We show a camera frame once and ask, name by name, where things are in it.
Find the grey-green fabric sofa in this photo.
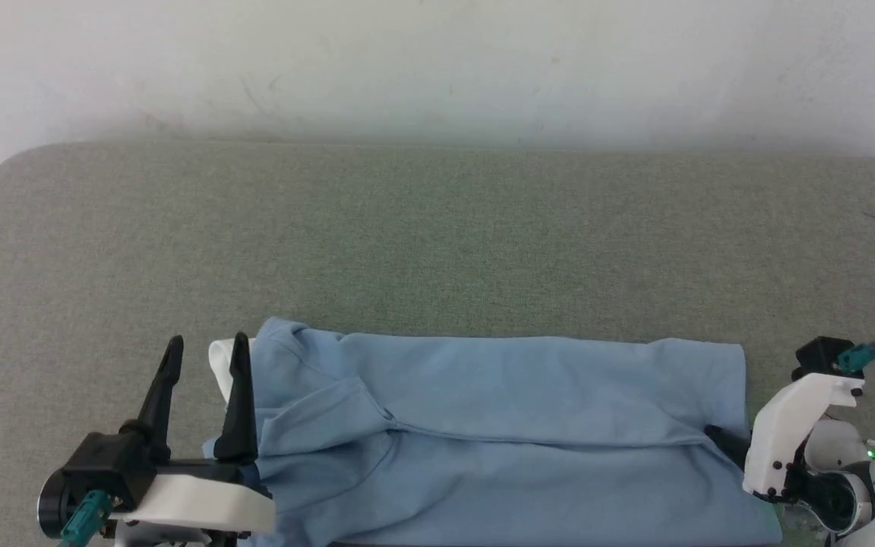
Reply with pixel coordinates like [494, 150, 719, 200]
[0, 141, 875, 547]

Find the teal right camera cable plug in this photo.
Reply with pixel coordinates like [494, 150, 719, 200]
[836, 343, 875, 375]

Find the light blue shirt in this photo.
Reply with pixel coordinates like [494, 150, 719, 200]
[202, 317, 785, 547]

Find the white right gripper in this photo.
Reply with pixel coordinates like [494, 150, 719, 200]
[703, 372, 865, 503]

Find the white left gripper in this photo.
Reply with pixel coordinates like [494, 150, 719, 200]
[107, 331, 277, 547]

